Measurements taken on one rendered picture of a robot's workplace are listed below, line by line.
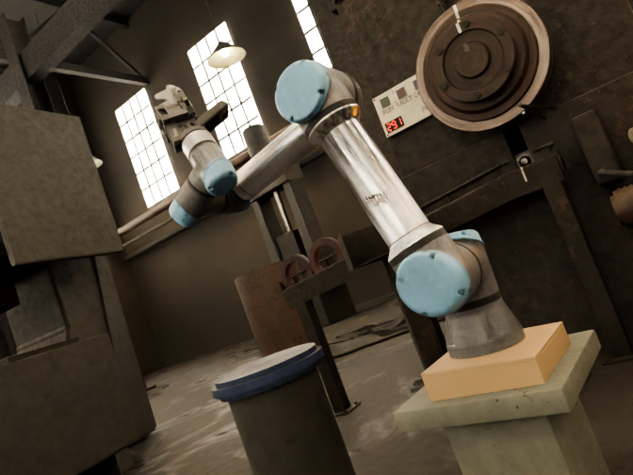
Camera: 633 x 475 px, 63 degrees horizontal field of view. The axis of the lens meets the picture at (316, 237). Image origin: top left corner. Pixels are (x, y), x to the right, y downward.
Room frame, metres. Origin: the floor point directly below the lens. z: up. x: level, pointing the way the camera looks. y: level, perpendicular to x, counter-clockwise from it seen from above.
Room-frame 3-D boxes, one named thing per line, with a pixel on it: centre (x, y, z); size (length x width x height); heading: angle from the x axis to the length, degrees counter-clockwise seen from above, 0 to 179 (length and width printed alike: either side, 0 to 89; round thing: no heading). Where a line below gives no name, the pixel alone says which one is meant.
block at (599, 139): (1.70, -0.98, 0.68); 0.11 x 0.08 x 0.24; 148
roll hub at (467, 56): (1.74, -0.72, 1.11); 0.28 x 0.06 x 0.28; 58
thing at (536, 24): (1.82, -0.77, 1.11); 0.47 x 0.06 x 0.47; 58
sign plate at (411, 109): (2.09, -0.54, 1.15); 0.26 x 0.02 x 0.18; 58
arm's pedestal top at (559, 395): (1.04, -0.24, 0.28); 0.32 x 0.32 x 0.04; 53
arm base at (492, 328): (1.04, -0.24, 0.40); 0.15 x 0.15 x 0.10
